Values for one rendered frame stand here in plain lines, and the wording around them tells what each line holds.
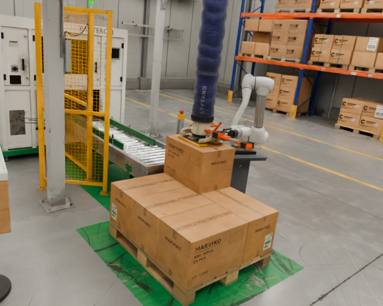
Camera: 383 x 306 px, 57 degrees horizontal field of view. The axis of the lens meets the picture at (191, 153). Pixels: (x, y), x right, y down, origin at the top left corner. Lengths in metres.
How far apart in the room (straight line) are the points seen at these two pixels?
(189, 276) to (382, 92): 9.54
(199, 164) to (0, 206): 1.64
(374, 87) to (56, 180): 9.47
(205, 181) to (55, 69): 1.82
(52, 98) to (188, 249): 2.09
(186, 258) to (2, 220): 1.23
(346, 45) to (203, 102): 7.62
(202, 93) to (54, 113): 1.53
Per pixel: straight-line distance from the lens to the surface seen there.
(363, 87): 11.65
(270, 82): 3.69
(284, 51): 11.44
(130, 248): 3.36
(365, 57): 10.25
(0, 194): 2.39
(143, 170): 3.72
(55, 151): 3.92
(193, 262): 2.62
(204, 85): 3.27
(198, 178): 3.22
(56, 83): 3.77
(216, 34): 3.24
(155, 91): 6.89
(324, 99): 12.12
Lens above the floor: 1.86
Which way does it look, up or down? 17 degrees down
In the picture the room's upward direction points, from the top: 6 degrees clockwise
